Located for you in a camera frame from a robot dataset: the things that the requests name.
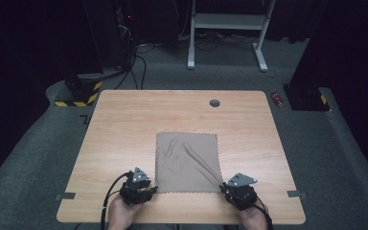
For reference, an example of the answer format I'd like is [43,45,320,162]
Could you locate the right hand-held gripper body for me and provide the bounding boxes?
[223,172,259,212]

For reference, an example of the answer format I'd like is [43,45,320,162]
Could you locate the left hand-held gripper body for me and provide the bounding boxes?
[119,166,153,207]

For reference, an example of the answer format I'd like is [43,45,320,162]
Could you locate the grey-beige cloth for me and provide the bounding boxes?
[154,131,224,195]

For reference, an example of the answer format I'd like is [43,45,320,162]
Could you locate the person's right hand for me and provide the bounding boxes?
[238,198,269,230]

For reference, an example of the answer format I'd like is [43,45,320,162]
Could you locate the person's left hand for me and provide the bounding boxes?
[107,193,146,230]

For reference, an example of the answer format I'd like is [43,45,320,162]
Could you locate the grey tape piece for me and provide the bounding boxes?
[286,190,309,199]
[55,192,77,201]

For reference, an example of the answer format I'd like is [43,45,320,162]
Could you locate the red can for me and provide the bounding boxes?
[270,91,285,109]

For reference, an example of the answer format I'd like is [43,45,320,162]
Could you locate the black yellow striped stand base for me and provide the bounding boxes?
[54,72,104,108]

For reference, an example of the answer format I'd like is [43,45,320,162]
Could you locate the black equipment rack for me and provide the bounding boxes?
[81,0,138,73]

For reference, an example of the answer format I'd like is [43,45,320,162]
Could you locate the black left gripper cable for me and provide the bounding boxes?
[100,172,132,230]

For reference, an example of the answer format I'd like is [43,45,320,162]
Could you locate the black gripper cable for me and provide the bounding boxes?
[100,172,132,230]
[254,195,274,230]

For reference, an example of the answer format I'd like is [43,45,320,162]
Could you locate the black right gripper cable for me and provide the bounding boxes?
[254,195,274,230]

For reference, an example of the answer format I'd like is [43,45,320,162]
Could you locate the black floor cables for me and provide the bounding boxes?
[114,42,156,91]

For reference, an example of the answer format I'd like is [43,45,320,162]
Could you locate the white metal desk frame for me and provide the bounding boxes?
[186,0,278,73]

